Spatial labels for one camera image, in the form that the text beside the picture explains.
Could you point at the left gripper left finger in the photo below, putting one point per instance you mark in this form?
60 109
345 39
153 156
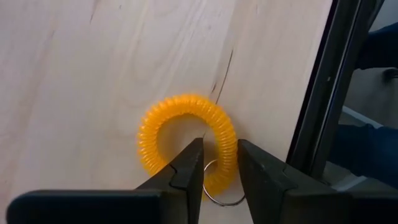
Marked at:
109 208

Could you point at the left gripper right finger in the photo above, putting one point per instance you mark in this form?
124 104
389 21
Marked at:
273 199

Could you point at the blue and white office chair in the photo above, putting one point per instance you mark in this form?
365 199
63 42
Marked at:
373 149

